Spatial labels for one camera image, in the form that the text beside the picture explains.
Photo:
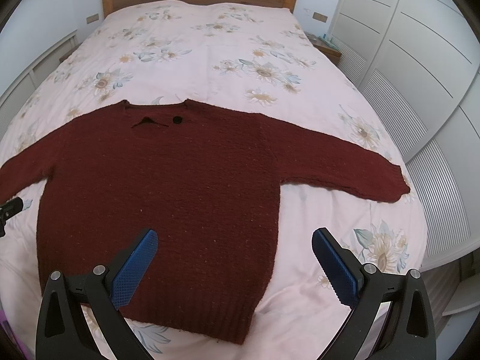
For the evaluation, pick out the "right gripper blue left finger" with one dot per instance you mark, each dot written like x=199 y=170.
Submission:
x=62 y=330

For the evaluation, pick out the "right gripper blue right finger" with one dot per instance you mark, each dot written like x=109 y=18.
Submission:
x=408 y=329

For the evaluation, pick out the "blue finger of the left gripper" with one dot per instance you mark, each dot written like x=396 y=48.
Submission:
x=8 y=210

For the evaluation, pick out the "dark red knit sweater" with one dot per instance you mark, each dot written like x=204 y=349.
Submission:
x=206 y=179

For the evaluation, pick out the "white radiator cover cabinet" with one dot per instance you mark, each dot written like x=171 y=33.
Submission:
x=20 y=90

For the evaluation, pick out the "wooden nightstand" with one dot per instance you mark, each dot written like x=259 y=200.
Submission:
x=331 y=52

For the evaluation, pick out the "white wardrobe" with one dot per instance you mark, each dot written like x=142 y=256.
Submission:
x=417 y=64

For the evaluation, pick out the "left wall switch plate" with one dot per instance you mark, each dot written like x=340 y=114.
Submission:
x=92 y=18

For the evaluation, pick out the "wall switch plate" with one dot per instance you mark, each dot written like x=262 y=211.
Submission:
x=320 y=17
x=92 y=18

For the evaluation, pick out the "right wall switch plate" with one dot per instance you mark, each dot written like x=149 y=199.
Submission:
x=320 y=17

